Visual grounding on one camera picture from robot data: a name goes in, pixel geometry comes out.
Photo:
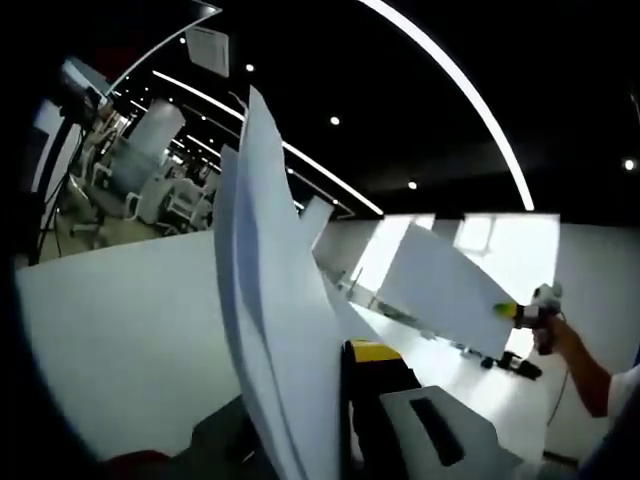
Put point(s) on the person's right hand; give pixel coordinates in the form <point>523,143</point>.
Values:
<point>552,335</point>

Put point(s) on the small black device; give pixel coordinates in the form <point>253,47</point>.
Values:
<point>522,365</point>

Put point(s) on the white office chair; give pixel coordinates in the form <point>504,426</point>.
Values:
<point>145,197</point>
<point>190,205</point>

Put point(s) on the desktop monitor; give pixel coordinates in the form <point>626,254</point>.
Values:
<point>82,85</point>

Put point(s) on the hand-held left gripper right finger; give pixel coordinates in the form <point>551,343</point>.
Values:
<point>390,425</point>

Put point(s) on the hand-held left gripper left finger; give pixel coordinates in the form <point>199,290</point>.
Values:
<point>230,445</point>

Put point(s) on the single white printing paper sheet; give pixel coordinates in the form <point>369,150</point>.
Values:
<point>440,290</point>

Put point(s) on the ceiling air conditioner unit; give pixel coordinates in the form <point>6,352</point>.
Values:
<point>207,50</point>

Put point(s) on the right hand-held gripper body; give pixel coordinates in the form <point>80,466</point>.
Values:
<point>542,300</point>

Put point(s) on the white printing papers bundle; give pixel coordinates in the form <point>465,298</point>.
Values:
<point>275,275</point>

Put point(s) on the long ceiling light strip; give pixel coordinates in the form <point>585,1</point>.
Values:
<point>526,197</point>

